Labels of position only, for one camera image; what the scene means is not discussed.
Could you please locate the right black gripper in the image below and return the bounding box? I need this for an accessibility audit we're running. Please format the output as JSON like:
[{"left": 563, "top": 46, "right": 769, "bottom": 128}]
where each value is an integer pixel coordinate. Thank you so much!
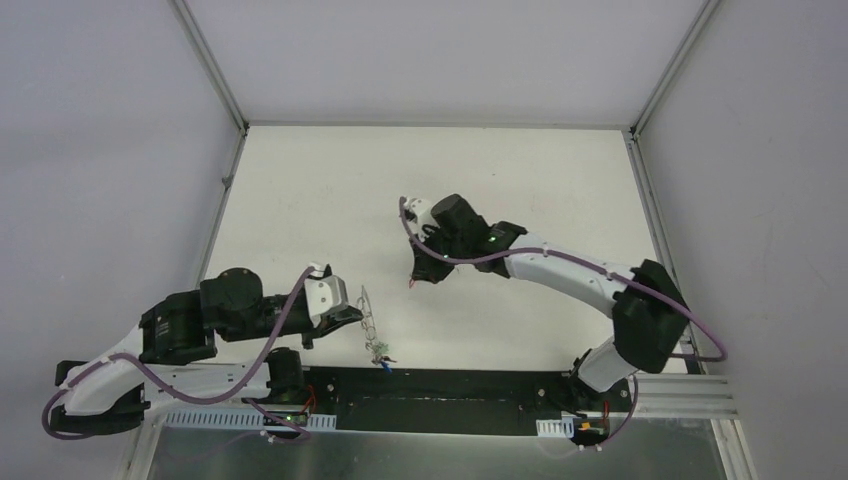
[{"left": 410, "top": 223, "right": 469, "bottom": 284}]

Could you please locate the large silver carabiner keyring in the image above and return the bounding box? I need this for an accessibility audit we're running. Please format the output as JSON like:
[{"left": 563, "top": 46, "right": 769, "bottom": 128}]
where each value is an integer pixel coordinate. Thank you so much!
[{"left": 356, "top": 286, "right": 393, "bottom": 368}]

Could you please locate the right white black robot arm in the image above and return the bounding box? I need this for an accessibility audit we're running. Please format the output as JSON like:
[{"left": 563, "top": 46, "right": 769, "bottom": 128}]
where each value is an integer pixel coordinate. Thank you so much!
[{"left": 399, "top": 194, "right": 690, "bottom": 413}]

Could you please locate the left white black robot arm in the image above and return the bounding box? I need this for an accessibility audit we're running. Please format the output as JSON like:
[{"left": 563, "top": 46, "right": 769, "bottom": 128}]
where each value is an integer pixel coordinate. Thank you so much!
[{"left": 41, "top": 266, "right": 372, "bottom": 440}]

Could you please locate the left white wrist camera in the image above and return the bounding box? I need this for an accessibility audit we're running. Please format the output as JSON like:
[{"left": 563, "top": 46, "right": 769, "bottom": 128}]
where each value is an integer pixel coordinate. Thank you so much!
[{"left": 304, "top": 263, "right": 349, "bottom": 324}]

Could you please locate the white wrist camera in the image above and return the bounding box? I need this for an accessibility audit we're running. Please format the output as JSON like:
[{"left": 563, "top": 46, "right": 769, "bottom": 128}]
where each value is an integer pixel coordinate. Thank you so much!
[
  {"left": 403, "top": 198, "right": 437, "bottom": 227},
  {"left": 304, "top": 263, "right": 349, "bottom": 324}
]

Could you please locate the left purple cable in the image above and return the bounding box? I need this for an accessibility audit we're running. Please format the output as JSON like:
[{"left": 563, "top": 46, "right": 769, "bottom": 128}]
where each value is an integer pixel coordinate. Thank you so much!
[{"left": 40, "top": 264, "right": 326, "bottom": 444}]

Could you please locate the purple cable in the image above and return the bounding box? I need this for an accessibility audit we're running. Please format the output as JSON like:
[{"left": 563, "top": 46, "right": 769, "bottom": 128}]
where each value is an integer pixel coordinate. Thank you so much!
[
  {"left": 40, "top": 264, "right": 326, "bottom": 444},
  {"left": 398, "top": 195, "right": 729, "bottom": 452}
]

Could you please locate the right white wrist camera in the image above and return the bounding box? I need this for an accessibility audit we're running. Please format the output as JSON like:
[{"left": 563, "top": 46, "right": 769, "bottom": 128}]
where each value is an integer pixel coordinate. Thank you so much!
[{"left": 403, "top": 198, "right": 437, "bottom": 227}]

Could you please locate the left white slotted cable duct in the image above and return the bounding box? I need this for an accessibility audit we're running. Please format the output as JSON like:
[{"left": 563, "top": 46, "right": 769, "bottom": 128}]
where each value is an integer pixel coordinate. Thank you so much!
[{"left": 164, "top": 408, "right": 337, "bottom": 432}]

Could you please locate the white slotted cable duct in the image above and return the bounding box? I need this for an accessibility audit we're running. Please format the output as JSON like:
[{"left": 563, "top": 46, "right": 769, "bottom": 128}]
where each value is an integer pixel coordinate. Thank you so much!
[
  {"left": 164, "top": 408, "right": 337, "bottom": 432},
  {"left": 535, "top": 418, "right": 575, "bottom": 439}
]

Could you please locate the right white slotted cable duct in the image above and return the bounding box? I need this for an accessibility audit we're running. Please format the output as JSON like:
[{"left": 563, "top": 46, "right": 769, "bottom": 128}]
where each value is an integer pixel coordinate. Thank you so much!
[{"left": 535, "top": 418, "right": 575, "bottom": 439}]

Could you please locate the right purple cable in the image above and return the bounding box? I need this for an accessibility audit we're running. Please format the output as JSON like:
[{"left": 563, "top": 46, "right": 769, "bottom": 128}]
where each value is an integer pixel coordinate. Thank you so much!
[{"left": 398, "top": 195, "right": 729, "bottom": 452}]

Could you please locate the left aluminium frame post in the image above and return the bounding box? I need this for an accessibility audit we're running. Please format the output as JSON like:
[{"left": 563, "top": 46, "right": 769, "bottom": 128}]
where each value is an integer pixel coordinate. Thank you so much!
[{"left": 168, "top": 0, "right": 249, "bottom": 136}]

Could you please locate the aluminium frame post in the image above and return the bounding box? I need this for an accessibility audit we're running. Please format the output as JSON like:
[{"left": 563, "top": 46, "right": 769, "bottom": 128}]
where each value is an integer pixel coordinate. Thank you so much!
[
  {"left": 629, "top": 0, "right": 723, "bottom": 140},
  {"left": 168, "top": 0, "right": 249, "bottom": 136}
]

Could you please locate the right aluminium frame post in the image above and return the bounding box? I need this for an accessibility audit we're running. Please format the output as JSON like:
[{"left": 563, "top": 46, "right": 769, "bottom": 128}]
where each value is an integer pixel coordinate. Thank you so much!
[{"left": 629, "top": 0, "right": 723, "bottom": 140}]

